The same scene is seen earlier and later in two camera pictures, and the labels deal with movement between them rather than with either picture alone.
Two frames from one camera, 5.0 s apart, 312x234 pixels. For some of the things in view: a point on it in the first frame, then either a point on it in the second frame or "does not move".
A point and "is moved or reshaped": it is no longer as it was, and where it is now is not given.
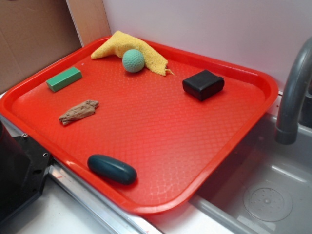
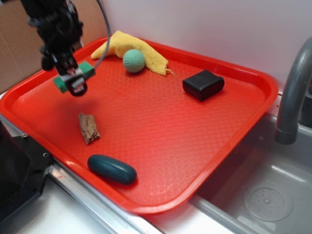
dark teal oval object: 112,169 does not move
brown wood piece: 85,108 → 88,127
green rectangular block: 64,79 is moved or reshaped
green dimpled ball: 133,60 does not move
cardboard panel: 34,33 does not move
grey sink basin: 263,186 does not move
